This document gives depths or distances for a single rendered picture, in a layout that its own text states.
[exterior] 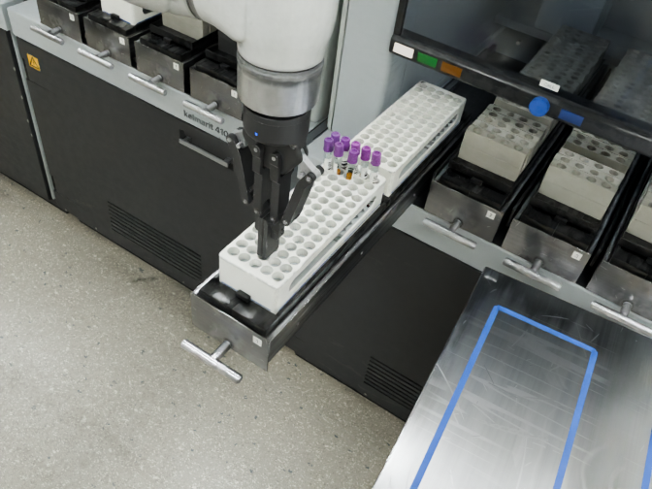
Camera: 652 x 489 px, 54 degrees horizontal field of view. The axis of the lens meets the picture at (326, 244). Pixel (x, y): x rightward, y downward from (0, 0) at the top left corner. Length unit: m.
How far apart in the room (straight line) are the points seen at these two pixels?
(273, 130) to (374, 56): 0.53
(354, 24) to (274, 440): 1.02
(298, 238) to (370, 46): 0.44
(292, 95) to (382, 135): 0.47
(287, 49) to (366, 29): 0.56
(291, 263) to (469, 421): 0.31
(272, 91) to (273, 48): 0.05
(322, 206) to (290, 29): 0.38
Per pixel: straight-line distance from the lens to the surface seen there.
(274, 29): 0.62
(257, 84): 0.66
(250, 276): 0.84
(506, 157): 1.14
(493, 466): 0.79
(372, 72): 1.21
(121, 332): 1.89
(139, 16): 1.51
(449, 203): 1.14
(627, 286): 1.12
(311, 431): 1.70
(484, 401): 0.83
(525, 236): 1.12
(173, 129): 1.50
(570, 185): 1.13
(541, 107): 1.06
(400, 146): 1.10
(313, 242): 0.88
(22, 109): 1.98
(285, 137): 0.70
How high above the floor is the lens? 1.48
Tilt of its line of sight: 44 degrees down
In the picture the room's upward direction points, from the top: 9 degrees clockwise
